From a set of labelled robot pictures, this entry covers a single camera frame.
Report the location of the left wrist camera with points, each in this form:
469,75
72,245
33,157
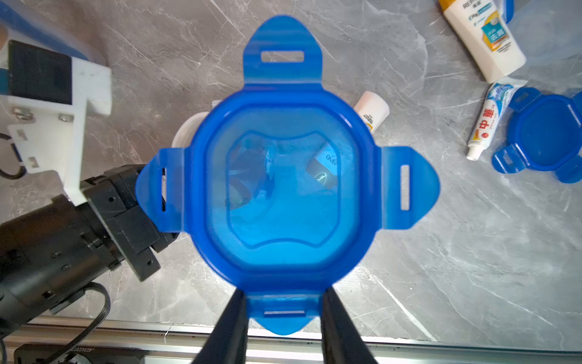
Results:
51,95

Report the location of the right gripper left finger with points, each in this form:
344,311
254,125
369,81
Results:
228,341

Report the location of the toothpaste tube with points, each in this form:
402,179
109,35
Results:
496,102

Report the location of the white lotion bottle horizontal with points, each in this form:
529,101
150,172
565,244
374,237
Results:
372,109

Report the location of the blue lid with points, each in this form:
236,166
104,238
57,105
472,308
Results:
283,188
544,134

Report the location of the white bottle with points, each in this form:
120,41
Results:
486,35

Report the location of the aluminium rail frame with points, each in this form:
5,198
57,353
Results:
166,343

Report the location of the clear cup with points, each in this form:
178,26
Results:
187,130

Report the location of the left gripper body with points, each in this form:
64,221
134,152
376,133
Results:
49,255

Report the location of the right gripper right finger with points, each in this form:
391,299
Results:
341,342

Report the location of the blue toothbrush back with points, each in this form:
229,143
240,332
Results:
507,9

